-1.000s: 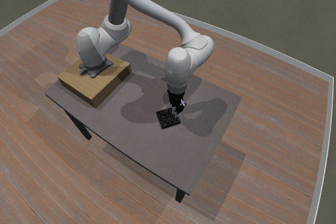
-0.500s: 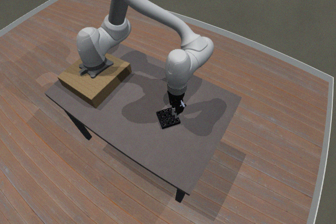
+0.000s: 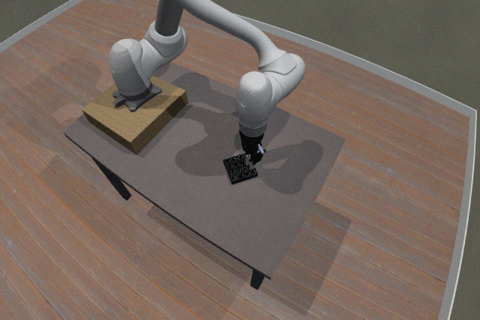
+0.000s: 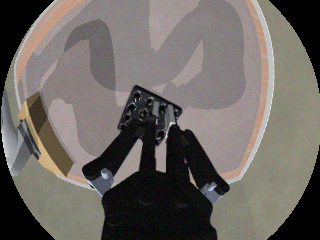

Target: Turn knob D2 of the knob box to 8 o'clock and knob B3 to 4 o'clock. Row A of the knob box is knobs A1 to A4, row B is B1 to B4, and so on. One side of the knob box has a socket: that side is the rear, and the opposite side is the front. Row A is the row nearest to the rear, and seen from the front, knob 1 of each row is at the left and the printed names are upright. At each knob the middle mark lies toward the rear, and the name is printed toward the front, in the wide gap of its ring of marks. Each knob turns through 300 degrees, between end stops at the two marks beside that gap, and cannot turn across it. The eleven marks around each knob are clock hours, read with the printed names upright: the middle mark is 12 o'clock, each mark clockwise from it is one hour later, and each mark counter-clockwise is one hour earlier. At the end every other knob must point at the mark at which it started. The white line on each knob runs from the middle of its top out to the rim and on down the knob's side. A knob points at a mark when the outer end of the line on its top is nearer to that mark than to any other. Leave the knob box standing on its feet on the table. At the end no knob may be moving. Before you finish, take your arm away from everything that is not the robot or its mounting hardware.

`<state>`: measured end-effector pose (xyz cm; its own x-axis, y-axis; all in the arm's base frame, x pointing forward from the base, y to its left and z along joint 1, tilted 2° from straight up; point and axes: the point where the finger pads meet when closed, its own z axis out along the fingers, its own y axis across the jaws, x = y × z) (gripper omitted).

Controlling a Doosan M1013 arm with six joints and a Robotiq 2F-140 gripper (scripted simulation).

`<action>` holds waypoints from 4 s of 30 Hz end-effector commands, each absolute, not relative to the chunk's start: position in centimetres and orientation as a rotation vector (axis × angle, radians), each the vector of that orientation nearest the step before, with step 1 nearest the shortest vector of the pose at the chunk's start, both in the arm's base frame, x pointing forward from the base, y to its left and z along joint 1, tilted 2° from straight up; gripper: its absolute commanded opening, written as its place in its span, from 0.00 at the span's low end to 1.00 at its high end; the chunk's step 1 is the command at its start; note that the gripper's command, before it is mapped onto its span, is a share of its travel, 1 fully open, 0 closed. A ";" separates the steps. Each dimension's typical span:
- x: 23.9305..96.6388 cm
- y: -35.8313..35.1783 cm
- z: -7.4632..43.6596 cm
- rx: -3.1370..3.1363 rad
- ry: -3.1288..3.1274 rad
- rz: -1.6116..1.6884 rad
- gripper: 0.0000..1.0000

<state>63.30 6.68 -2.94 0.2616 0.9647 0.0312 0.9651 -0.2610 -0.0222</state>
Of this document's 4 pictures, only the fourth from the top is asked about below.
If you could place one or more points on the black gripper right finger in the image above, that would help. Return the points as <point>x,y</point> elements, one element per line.
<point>200,166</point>

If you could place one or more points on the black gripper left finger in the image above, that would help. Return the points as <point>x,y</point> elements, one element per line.
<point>99,172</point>

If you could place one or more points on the black knob box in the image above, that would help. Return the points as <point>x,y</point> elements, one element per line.
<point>139,108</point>

